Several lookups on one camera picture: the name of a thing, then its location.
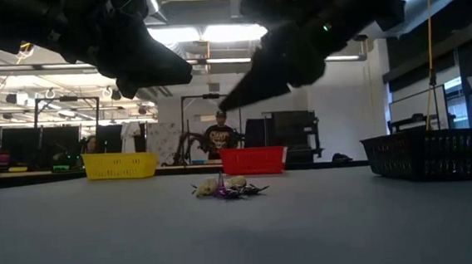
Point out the beige plastic skull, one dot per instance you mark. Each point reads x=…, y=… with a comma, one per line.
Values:
x=206, y=187
x=238, y=182

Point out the black equipment cabinet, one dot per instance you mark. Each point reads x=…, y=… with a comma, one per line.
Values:
x=294, y=132

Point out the black monitor row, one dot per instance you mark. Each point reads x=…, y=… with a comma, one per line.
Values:
x=53, y=140

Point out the white lab coat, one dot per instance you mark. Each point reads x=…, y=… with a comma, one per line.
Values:
x=130, y=135

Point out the black gantry frame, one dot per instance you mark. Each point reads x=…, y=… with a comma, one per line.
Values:
x=67, y=99
x=210, y=96

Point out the grey wall vent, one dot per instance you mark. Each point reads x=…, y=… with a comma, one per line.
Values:
x=214, y=88

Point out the red plastic basket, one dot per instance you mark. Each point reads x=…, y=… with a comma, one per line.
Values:
x=252, y=161

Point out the yellow plastic basket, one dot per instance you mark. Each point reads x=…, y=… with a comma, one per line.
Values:
x=117, y=167

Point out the ceiling light panel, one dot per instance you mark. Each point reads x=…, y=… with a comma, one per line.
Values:
x=221, y=33

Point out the yellow desk object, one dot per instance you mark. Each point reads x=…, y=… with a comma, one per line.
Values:
x=18, y=169

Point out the black plastic basket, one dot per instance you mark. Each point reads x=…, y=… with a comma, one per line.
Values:
x=429, y=156

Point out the green desk object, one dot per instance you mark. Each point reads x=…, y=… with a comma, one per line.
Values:
x=60, y=167

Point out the black ceiling camera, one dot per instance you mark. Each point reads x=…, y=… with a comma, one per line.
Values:
x=25, y=50

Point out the black background robot arm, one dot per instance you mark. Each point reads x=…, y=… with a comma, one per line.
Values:
x=183, y=146

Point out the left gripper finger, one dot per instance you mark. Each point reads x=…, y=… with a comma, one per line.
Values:
x=128, y=89
x=152, y=69

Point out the white speckled board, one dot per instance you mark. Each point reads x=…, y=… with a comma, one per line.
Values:
x=161, y=141

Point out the ceiling strip light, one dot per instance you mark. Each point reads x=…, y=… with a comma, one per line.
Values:
x=341, y=58
x=48, y=67
x=222, y=60

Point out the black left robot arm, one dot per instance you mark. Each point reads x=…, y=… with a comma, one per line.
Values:
x=3, y=23

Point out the black light stand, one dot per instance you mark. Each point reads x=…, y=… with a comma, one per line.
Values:
x=435, y=93

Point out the purple plastic witch hat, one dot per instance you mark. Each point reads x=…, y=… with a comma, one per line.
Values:
x=228, y=193
x=220, y=179

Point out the person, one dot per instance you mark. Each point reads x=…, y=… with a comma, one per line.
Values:
x=90, y=144
x=219, y=137

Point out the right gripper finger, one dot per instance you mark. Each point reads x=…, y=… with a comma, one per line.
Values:
x=265, y=76

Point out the grey ceiling box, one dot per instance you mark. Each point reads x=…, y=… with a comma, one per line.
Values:
x=235, y=7

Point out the black rounded object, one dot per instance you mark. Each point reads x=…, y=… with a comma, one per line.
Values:
x=342, y=157

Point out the black plastic spider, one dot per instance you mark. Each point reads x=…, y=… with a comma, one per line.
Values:
x=253, y=189

